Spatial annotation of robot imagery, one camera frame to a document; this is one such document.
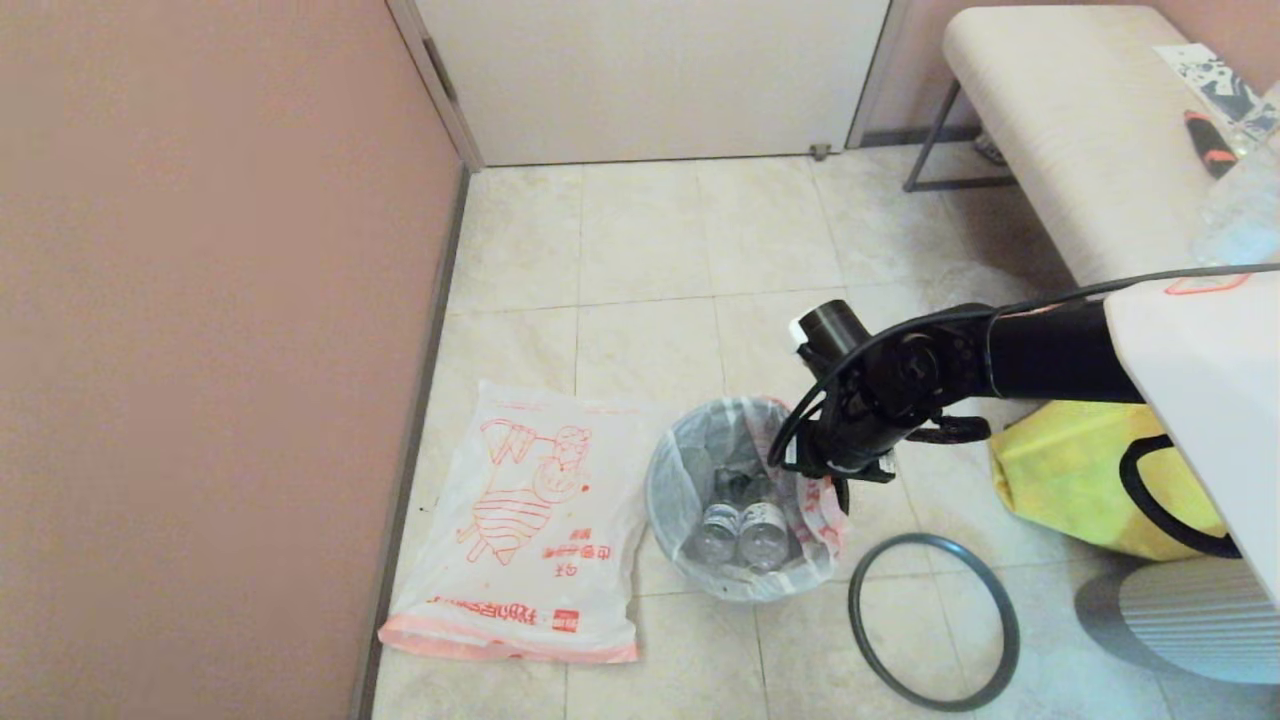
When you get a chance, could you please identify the grey bin retaining ring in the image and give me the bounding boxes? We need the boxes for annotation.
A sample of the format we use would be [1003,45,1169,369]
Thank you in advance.
[848,533,1021,713]

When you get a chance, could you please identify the white plastic bag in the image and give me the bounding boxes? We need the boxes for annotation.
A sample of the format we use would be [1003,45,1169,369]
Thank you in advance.
[645,395,851,603]

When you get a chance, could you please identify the white trash bag red cartoon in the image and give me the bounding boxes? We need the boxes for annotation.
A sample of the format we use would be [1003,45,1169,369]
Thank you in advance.
[378,381,661,665]

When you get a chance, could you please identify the yellow fabric tote bag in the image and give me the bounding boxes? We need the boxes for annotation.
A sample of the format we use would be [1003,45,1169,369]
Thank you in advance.
[990,400,1231,561]

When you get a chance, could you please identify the clear plastic bottle white label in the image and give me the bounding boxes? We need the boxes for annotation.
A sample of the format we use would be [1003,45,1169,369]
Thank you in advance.
[738,500,791,571]
[690,502,741,563]

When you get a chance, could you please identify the dark crumpled plastic bottle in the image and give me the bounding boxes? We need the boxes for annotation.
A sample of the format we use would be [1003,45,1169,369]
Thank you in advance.
[712,466,773,506]

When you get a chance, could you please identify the grey ribbed round object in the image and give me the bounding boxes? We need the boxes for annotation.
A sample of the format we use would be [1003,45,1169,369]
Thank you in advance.
[1075,560,1280,686]

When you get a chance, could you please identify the beige bench metal legs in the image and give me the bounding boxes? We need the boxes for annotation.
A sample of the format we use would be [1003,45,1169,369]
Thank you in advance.
[905,5,1280,291]

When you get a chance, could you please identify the white door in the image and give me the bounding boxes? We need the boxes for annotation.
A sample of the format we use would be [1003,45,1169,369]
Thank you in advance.
[413,0,891,167]

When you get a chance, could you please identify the large clear plastic bottle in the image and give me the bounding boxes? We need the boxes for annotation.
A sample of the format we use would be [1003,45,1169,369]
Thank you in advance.
[1190,85,1280,267]

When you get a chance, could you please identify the black orange utility knife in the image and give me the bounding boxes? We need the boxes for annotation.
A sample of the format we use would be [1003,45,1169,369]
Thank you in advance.
[1182,109,1238,179]

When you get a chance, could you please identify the black white printed leaflet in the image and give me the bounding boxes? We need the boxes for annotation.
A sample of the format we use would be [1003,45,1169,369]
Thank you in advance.
[1152,43,1276,134]

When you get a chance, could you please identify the grey wall baseboard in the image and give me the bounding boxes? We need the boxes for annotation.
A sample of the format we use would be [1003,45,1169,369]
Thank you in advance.
[350,165,471,720]

